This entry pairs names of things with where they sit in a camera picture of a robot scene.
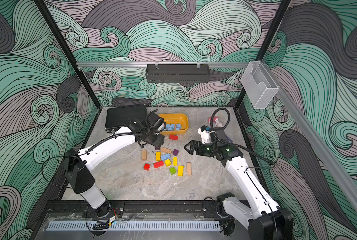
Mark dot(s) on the yellow long block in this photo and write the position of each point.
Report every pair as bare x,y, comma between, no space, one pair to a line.
158,156
180,170

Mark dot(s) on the wooden block left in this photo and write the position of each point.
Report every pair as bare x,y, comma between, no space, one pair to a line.
144,155

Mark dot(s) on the wooden block angled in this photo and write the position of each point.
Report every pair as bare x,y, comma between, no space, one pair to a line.
165,150

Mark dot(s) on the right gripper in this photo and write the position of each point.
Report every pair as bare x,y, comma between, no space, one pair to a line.
200,145

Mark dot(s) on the wooden block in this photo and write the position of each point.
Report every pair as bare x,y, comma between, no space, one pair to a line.
188,169
144,155

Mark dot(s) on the green cube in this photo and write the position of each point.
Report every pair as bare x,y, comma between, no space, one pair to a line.
172,170

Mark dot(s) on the red block near bin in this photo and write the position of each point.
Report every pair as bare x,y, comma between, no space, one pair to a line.
173,137

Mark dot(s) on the yellow cube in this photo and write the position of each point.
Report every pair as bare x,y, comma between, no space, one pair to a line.
167,162

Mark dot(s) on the yellow long block left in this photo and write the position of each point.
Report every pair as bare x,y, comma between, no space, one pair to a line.
158,156

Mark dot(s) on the red long block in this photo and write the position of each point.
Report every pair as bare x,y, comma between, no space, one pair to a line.
158,164

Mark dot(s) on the white slotted cable duct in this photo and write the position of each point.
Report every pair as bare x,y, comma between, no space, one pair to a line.
137,226

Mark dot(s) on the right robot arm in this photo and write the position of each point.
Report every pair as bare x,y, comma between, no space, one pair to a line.
263,217

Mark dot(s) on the black briefcase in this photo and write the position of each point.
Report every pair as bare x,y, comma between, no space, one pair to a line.
123,116

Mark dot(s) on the small pink white toy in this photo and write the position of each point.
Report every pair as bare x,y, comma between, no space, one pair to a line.
215,122

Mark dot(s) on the red cube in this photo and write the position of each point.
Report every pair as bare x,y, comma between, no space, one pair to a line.
146,167

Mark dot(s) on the yellow block small upright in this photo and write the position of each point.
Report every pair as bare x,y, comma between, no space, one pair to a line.
175,161

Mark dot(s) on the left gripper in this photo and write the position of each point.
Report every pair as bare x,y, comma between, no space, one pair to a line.
160,141

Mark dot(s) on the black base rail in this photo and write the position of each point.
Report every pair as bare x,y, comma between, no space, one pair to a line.
202,208

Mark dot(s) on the purple cube right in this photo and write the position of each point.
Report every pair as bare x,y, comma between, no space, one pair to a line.
175,152

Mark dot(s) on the clear acrylic holder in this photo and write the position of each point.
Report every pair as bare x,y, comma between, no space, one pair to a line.
259,84

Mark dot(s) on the wooden block right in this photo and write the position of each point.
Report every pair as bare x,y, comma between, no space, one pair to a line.
188,169

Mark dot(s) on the blue long block centre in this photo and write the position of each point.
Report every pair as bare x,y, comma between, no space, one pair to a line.
165,157

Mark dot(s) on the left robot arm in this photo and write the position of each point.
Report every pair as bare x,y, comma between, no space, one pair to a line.
79,164

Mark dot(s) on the yellow plastic bin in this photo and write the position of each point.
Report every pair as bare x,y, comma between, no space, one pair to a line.
176,118

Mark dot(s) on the aluminium wall rail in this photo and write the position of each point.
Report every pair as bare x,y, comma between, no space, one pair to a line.
107,64

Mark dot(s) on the black wall shelf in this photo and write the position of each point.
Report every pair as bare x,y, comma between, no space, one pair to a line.
186,74

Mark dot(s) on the yellow long block right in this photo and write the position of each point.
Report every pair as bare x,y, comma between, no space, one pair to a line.
180,170

